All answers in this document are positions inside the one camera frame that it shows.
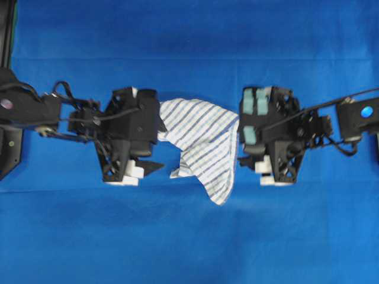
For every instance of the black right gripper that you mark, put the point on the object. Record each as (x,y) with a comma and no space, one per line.
(288,133)

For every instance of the blue table cloth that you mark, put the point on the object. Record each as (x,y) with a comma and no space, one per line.
(61,224)

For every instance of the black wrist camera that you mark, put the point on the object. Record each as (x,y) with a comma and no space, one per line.
(253,115)
(142,129)

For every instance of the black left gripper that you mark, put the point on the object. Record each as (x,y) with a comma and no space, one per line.
(108,132)

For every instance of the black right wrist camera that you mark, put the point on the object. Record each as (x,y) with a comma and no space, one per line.
(253,115)

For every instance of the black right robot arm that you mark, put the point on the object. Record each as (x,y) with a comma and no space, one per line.
(350,119)

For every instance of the black frame post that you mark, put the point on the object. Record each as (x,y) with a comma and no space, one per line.
(8,23)

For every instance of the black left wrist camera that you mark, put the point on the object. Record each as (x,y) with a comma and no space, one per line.
(142,129)

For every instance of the white striped towel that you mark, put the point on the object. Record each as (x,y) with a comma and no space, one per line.
(207,137)

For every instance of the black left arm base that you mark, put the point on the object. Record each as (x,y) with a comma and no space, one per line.
(11,150)

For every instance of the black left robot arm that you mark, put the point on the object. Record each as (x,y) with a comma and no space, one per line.
(23,109)

